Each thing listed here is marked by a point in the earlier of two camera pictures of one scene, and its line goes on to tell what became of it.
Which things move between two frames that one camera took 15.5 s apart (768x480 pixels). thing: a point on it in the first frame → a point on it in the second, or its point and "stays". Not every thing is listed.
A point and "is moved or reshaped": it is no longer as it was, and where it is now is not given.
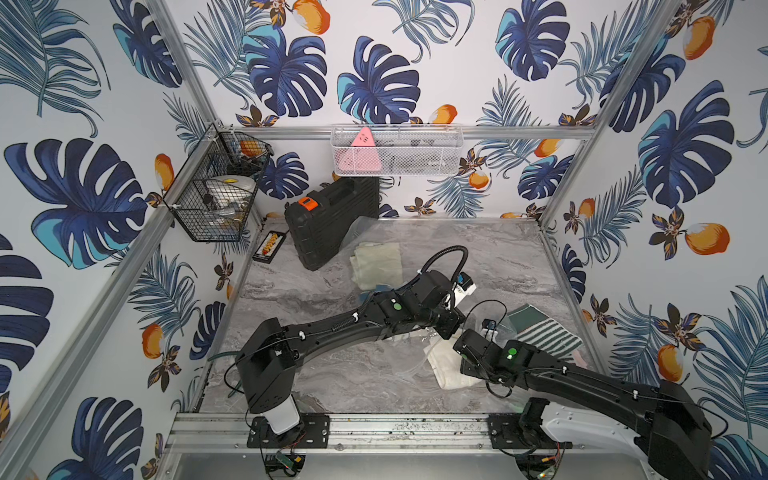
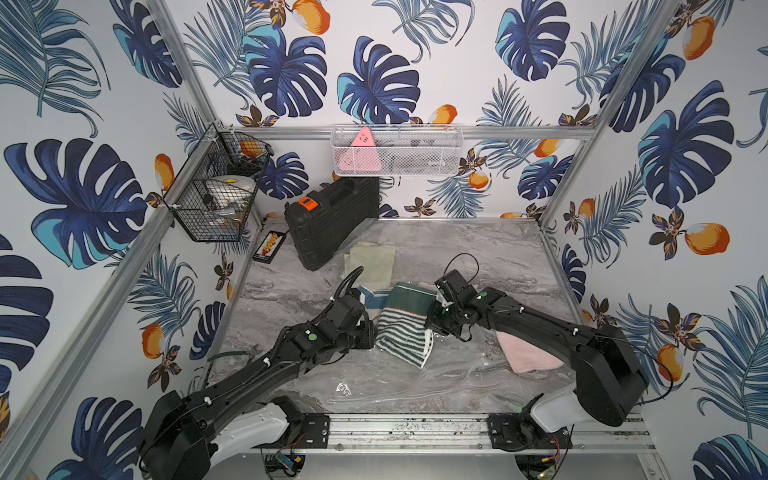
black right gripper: (466, 370) → (431, 322)
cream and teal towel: (366, 296) stays
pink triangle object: (363, 155) stays
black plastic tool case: (319, 221) stays
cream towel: (376, 264) is moved or reshaped
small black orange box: (270, 246) stays
